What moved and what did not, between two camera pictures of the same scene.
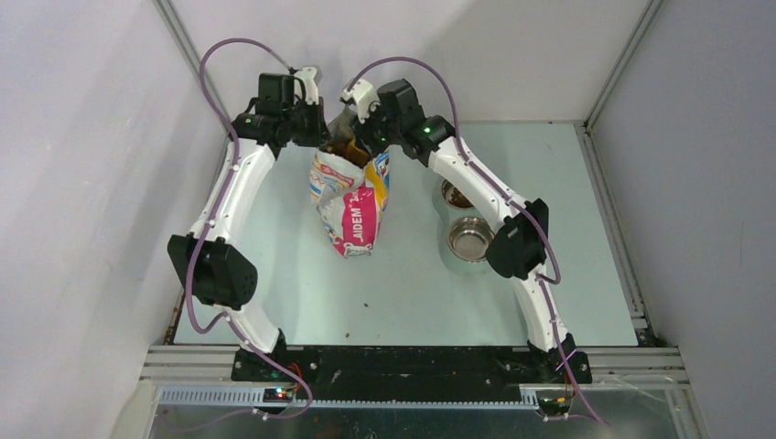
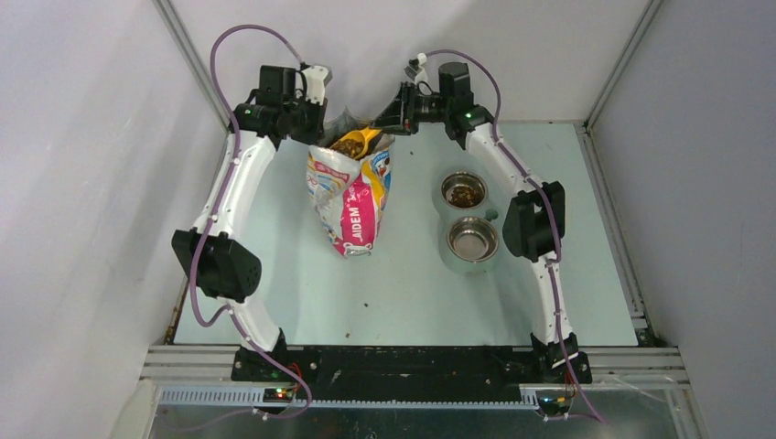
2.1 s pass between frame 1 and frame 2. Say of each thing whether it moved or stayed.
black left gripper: stayed
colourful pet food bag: stayed
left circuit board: stayed
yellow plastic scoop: moved
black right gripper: moved
